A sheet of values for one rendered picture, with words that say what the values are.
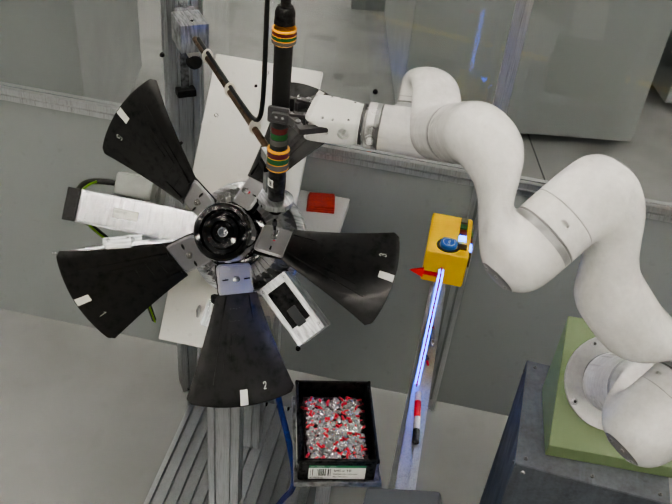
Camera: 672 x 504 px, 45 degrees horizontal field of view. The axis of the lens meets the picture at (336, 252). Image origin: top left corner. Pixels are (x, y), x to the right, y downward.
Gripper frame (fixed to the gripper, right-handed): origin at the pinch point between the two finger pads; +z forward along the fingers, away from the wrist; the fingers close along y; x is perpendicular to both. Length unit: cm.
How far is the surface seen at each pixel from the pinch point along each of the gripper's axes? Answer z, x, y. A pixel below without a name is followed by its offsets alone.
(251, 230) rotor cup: 3.8, -25.8, -4.1
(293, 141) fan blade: -0.3, -13.3, 11.5
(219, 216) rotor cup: 10.7, -24.5, -3.3
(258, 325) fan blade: 0.1, -45.8, -9.7
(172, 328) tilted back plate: 23, -63, 1
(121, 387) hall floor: 64, -149, 51
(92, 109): 73, -51, 70
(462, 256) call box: -40, -42, 22
